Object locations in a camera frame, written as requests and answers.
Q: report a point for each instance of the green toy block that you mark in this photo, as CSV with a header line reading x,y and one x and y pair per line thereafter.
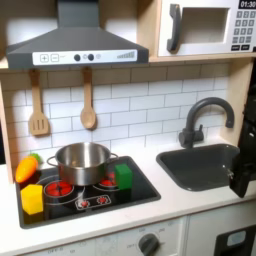
x,y
123,176

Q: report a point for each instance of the yellow toy block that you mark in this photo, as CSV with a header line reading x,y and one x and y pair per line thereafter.
x,y
32,199

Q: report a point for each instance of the dark grey sink basin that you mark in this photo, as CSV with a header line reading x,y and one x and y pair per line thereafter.
x,y
199,166

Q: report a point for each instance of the dark grey tap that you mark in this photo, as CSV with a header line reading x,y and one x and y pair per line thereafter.
x,y
200,123

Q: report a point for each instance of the grey oven knob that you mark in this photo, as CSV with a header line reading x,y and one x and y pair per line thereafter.
x,y
148,244

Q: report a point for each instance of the white toy microwave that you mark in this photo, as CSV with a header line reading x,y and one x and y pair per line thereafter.
x,y
206,26

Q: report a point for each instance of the black toy stove top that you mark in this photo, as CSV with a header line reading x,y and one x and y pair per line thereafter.
x,y
87,195

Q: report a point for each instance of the steel pot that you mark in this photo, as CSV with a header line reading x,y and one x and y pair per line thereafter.
x,y
82,162

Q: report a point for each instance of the wooden spoon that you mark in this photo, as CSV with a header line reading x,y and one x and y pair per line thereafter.
x,y
88,106

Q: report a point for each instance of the grey range hood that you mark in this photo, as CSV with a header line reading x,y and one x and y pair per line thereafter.
x,y
76,43

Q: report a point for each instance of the wooden slotted spatula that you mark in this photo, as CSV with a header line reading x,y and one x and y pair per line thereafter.
x,y
37,113

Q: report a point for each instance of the orange toy carrot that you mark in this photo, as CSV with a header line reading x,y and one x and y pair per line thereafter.
x,y
26,168

